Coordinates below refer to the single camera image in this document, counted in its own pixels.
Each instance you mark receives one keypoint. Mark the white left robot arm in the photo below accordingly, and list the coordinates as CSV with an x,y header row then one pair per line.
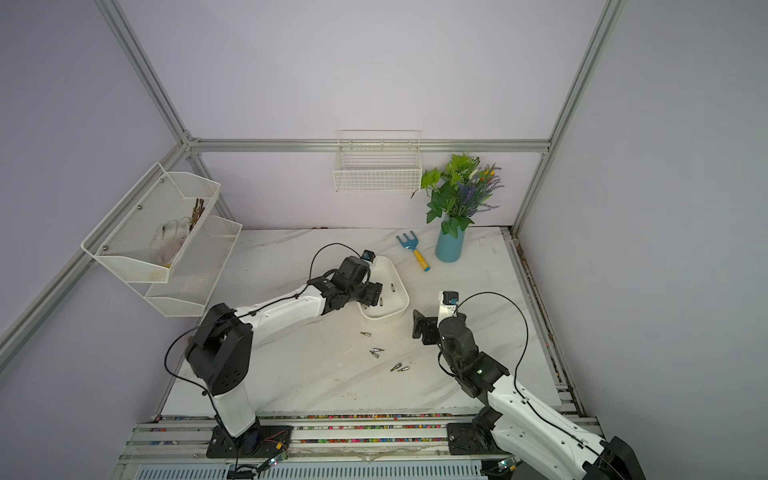
x,y
220,350

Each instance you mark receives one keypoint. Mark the blue yellow toy rake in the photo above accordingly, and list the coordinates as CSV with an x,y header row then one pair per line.
x,y
410,242

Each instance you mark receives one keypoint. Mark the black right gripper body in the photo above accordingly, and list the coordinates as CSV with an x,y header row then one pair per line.
x,y
433,332

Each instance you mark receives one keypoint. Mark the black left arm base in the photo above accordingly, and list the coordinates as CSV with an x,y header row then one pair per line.
x,y
258,441

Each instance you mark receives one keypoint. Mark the aluminium frame post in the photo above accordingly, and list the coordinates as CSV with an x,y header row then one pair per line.
x,y
130,44

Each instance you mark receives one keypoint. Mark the clear bag in shelf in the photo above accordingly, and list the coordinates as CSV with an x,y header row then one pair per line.
x,y
169,240

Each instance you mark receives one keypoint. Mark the white plastic storage box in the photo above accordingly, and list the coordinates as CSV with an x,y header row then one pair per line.
x,y
394,304

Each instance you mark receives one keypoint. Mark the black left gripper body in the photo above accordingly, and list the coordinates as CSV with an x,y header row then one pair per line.
x,y
367,293

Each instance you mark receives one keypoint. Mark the brown twigs in shelf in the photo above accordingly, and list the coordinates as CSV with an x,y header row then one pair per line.
x,y
197,212

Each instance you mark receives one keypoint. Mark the lower white mesh shelf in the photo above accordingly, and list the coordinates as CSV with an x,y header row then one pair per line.
x,y
191,285

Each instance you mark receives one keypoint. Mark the green artificial plant bouquet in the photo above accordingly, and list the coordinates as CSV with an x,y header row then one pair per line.
x,y
458,191

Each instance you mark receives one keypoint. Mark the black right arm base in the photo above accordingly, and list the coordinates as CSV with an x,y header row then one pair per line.
x,y
489,432

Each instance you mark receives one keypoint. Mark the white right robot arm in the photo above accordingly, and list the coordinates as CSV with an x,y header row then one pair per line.
x,y
553,445

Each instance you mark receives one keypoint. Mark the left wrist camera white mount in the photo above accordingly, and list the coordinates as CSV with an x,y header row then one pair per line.
x,y
368,256

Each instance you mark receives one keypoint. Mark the teal cylindrical vase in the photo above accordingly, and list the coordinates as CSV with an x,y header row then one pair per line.
x,y
450,241

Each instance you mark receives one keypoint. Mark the white wire wall basket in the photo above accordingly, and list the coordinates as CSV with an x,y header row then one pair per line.
x,y
378,161

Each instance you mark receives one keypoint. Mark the white perforated metal shelf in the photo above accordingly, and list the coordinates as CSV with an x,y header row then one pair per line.
x,y
121,241

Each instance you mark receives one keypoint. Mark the aluminium rail base frame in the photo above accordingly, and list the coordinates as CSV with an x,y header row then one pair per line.
x,y
342,446

